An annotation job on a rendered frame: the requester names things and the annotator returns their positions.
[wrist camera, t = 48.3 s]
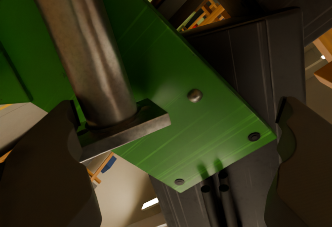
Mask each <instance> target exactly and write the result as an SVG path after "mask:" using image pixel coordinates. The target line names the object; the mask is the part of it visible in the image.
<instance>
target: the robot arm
mask: <svg viewBox="0 0 332 227"><path fill-rule="evenodd" d="M275 123H278V126H279V127H280V129H281V131H282V134H281V137H280V140H279V142H278V145H277V152H278V154H279V155H280V157H281V159H282V163H281V164H280V165H279V167H278V170H277V172H276V175H275V177H274V179H273V182H272V184H271V187H270V189H269V191H268V194H267V199H266V205H265V212H264V221H265V223H266V225H267V227H332V124H331V123H329V122H328V121H327V120H325V119H324V118H323V117H321V116H320V115H319V114H317V113H316V112H314V111H313V110H312V109H310V108H309V107H308V106H306V105H305V104H304V103H302V102H301V101H300V100H298V99H297V98H295V97H292V96H288V97H285V96H282V97H280V100H279V103H278V109H277V115H276V120H275ZM78 126H81V123H80V120H79V116H78V113H77V109H76V106H75V103H74V100H64V101H62V102H60V103H59V104H58V105H57V106H56V107H55V108H53V109H52V110H51V111H50V112H49V113H48V114H47V115H46V116H44V117H43V118H42V119H41V120H40V121H39V122H38V123H36V124H35V125H34V126H33V127H32V128H31V129H30V130H29V131H28V132H27V133H26V134H25V135H24V136H23V137H22V138H21V139H20V140H19V142H18V143H17V144H16V145H15V147H14V148H13V149H12V150H11V152H10V153H9V154H8V156H7V157H6V159H5V160H4V162H2V163H0V227H100V226H101V223H102V215H101V211H100V207H99V203H98V200H97V196H96V193H95V190H94V188H93V185H92V182H91V179H90V176H89V174H88V171H87V168H86V167H85V166H84V165H83V164H81V163H79V159H80V157H81V155H82V152H83V151H82V148H81V145H80V142H79V139H78V136H77V133H76V131H77V129H78Z"/></svg>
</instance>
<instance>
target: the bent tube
mask: <svg viewBox="0 0 332 227"><path fill-rule="evenodd" d="M33 1H34V2H35V4H36V6H37V8H38V10H39V12H40V15H41V17H42V19H43V22H44V24H45V26H46V28H47V31H48V33H49V35H50V38H51V40H52V42H53V45H54V47H55V49H56V52H57V54H58V56H59V59H60V61H61V63H62V66H63V68H64V70H65V72H66V75H67V77H68V79H69V82H70V84H71V86H72V89H73V91H74V93H75V96H76V98H77V100H78V103H79V105H80V107H81V110H82V112H83V114H84V116H85V118H86V121H84V122H81V126H78V129H77V131H76V133H77V136H78V139H79V142H80V145H81V148H82V151H83V152H82V155H81V157H80V159H79V163H82V162H84V161H86V160H89V159H91V158H93V157H96V156H98V155H100V154H103V153H105V152H108V151H110V150H112V149H115V148H117V147H120V146H122V145H124V144H127V143H129V142H131V141H134V140H136V139H138V138H141V137H143V136H146V135H148V134H150V133H153V132H155V131H157V130H160V129H162V128H164V127H167V126H169V125H171V121H170V118H169V114H168V112H166V111H165V110H163V109H162V108H161V107H159V106H158V105H157V104H155V103H154V102H152V101H151V100H150V99H148V98H147V99H144V100H141V101H138V102H136V100H135V97H134V94H133V91H132V88H131V85H130V82H129V79H128V76H127V73H126V70H125V67H124V64H123V60H122V57H121V54H120V51H119V48H118V45H117V42H116V39H115V36H114V33H113V30H112V27H111V24H110V21H109V18H108V14H107V11H106V8H105V5H104V2H103V0H33Z"/></svg>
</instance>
